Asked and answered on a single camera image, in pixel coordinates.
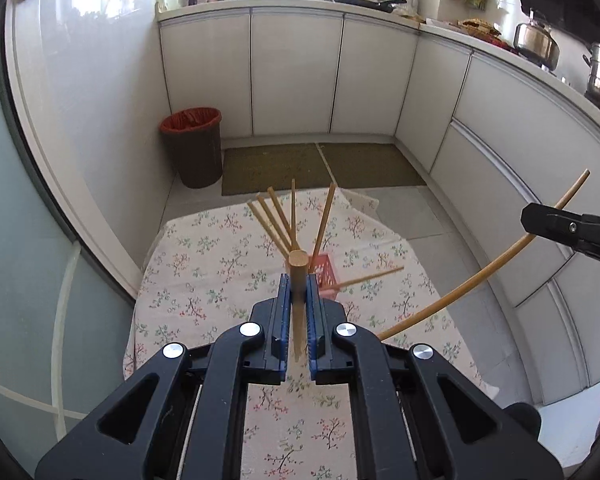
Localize white kitchen base cabinets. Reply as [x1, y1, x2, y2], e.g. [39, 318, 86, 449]
[156, 0, 600, 411]

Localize pink perforated utensil holder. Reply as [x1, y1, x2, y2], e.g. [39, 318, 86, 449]
[313, 252, 339, 300]

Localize leaning wooden chopstick in holder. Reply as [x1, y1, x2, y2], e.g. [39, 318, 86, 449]
[320, 266, 404, 292]

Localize floral tablecloth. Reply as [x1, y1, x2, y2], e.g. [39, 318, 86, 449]
[122, 186, 502, 480]

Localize left brown floor mat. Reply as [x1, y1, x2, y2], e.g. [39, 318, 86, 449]
[222, 144, 332, 196]

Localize brown floor mat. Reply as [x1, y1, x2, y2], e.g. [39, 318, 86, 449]
[320, 143, 425, 188]
[222, 144, 332, 196]

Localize right brown floor mat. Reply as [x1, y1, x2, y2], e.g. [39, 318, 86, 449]
[320, 143, 425, 188]

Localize steel kettle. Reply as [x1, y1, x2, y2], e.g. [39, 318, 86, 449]
[514, 9, 560, 72]

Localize frosted glass sliding door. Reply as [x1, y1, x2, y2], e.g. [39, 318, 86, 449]
[0, 24, 136, 476]

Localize brown bin with red liner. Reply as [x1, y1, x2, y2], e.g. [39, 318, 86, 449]
[159, 107, 223, 188]

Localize white jug on counter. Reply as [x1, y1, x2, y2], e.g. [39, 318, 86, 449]
[404, 0, 419, 15]

